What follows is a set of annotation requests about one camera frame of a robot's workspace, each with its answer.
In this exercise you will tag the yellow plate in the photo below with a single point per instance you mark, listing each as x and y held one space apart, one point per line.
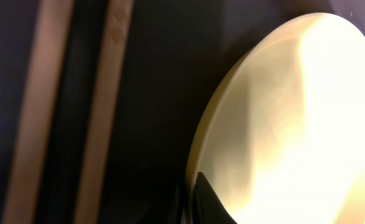
282 139

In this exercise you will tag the bamboo chopstick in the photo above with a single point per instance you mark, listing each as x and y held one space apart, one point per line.
100 123
43 75

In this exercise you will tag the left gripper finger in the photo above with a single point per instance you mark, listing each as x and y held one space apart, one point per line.
206 206

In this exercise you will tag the brown serving tray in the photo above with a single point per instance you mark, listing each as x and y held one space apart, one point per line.
176 55

